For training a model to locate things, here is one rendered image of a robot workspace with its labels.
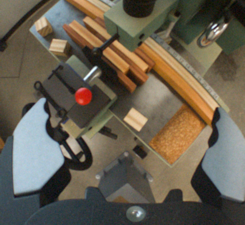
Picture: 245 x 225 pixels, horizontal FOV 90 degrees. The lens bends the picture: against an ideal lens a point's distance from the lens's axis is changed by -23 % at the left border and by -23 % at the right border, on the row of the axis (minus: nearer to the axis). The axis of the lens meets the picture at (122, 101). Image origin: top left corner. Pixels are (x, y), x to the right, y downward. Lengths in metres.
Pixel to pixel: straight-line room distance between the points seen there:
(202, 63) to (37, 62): 1.40
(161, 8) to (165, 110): 0.24
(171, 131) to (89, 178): 1.15
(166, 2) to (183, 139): 0.30
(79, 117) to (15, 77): 1.47
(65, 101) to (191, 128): 0.29
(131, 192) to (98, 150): 0.61
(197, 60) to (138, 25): 0.36
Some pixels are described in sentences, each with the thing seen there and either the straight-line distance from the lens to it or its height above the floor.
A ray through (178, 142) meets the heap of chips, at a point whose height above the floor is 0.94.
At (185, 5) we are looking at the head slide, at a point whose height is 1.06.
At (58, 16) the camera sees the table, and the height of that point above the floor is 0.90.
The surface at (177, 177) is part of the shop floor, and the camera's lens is 1.50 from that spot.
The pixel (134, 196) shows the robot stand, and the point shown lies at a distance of 0.86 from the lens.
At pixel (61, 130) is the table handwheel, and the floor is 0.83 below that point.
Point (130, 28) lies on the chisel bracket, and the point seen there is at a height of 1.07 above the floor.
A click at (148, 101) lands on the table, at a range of 0.40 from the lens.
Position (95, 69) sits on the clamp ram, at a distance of 0.35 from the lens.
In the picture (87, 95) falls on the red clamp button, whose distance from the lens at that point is 0.27.
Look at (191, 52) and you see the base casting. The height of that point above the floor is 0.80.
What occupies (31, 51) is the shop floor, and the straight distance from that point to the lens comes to 1.69.
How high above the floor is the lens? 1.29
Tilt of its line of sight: 86 degrees down
